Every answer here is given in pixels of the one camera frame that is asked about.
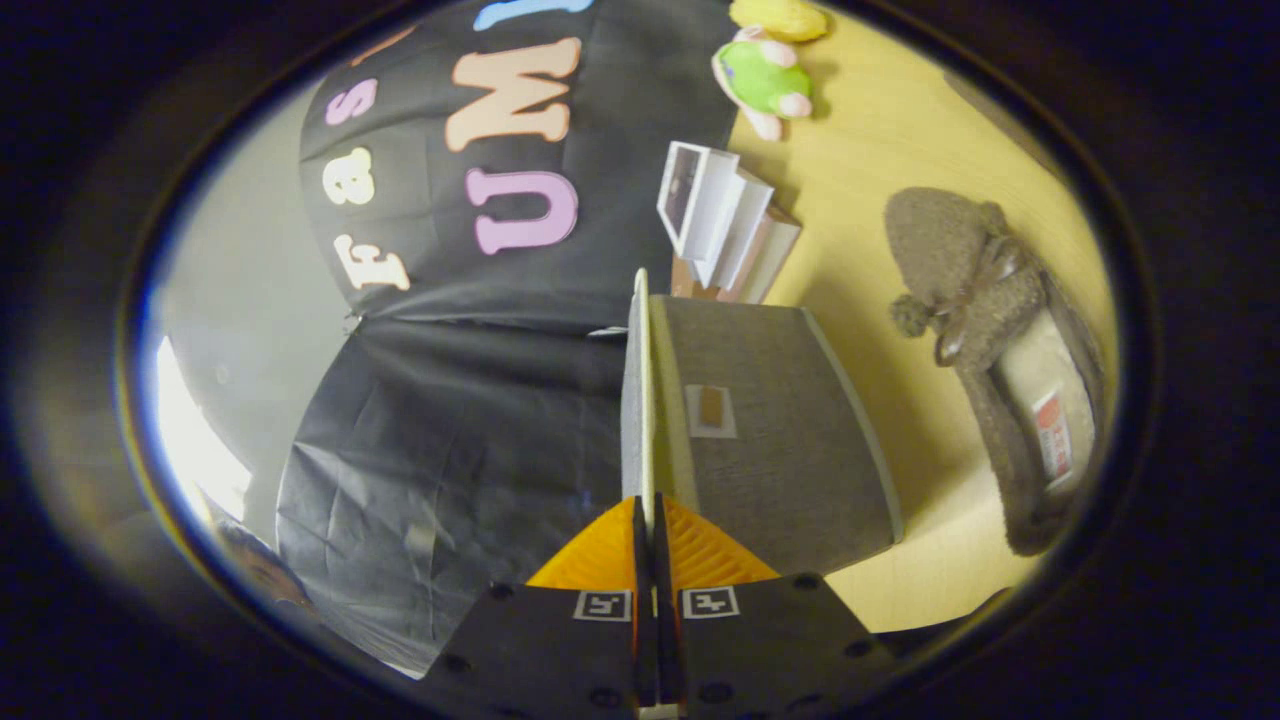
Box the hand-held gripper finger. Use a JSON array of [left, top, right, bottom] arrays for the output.
[[655, 493, 898, 720], [412, 495, 656, 720]]

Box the grey fabric storage box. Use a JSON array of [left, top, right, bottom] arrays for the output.
[[620, 268, 904, 579]]

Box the brown fuzzy shoe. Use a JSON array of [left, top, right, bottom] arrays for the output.
[[885, 187, 1108, 557]]

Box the black backdrop cloth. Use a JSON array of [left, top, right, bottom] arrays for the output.
[[275, 0, 746, 671]]

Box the plain white book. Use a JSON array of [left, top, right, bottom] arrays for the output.
[[700, 170, 776, 291]]

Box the white book with portrait cover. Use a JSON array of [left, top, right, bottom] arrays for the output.
[[657, 141, 741, 259]]

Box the green and pink plush toy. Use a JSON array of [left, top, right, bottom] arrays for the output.
[[711, 27, 814, 142]]

